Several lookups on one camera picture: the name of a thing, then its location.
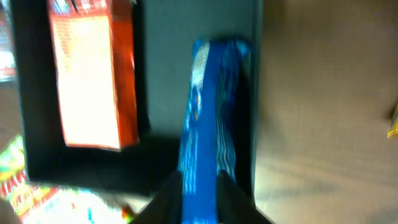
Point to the black open gift box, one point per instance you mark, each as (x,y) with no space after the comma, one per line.
(164,33)

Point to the yellow orange snack packet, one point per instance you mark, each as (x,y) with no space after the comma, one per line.
(392,131)

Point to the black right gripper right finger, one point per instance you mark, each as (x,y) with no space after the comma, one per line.
(234,206)

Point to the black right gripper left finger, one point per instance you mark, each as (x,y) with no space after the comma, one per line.
(166,206)

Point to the blue cookie pack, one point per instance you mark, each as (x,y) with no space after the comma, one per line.
(206,146)

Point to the red cardboard carton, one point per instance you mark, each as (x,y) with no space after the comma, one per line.
(94,56)

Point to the green Haribo candy bag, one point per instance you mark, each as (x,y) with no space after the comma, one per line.
(38,203)

